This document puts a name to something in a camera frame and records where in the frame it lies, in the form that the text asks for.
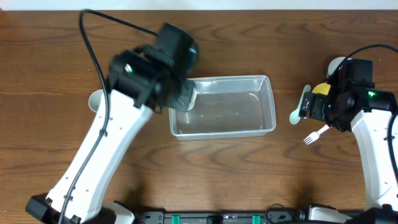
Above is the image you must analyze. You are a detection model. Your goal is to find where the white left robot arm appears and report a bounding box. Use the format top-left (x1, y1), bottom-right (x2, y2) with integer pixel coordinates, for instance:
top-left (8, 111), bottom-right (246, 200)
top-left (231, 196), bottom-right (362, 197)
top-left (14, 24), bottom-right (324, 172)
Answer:
top-left (25, 24), bottom-right (198, 223)

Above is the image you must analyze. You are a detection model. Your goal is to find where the cream plastic cup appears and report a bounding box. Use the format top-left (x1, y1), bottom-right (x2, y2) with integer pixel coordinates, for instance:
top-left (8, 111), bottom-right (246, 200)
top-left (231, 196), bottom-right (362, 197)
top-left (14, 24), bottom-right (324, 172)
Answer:
top-left (187, 88), bottom-right (197, 111)

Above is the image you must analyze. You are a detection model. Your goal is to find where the clear plastic container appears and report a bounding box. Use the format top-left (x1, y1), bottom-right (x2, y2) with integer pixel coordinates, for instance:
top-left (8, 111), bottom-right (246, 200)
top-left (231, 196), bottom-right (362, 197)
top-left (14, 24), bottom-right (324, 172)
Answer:
top-left (169, 75), bottom-right (276, 140)

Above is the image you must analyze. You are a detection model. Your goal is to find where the grey plastic cup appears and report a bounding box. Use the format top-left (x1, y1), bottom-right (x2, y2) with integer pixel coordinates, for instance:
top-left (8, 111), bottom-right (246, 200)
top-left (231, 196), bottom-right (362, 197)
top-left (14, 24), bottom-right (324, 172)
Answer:
top-left (88, 90), bottom-right (103, 113)

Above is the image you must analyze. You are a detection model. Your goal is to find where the grey plastic bowl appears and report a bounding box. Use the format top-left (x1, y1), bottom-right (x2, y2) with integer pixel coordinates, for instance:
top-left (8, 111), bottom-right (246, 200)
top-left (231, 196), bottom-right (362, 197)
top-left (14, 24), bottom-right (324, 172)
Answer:
top-left (326, 57), bottom-right (345, 78)

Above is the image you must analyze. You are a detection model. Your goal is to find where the pink plastic fork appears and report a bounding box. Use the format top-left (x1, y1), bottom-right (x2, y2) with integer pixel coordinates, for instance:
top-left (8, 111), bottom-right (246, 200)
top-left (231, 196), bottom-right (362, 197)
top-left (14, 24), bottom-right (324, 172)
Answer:
top-left (303, 124), bottom-right (330, 145)

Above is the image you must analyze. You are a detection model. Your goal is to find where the mint green plastic spoon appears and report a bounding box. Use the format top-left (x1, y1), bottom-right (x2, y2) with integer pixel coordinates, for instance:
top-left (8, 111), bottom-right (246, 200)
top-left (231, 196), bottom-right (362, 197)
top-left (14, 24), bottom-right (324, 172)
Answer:
top-left (289, 85), bottom-right (312, 125)

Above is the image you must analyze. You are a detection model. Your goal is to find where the yellow plastic bowl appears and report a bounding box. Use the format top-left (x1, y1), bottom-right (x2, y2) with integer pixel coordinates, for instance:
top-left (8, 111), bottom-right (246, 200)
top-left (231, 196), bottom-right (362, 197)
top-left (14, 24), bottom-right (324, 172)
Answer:
top-left (312, 83), bottom-right (331, 95)

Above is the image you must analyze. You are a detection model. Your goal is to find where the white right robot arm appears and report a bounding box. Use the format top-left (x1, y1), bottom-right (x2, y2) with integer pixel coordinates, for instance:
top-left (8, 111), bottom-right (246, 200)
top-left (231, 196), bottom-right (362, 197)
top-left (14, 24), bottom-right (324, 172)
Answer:
top-left (298, 57), bottom-right (397, 210)

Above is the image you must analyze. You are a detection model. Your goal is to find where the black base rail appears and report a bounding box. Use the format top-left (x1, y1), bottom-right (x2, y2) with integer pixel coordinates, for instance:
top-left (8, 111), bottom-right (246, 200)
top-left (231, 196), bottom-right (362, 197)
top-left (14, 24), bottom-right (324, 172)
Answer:
top-left (133, 208), bottom-right (398, 224)

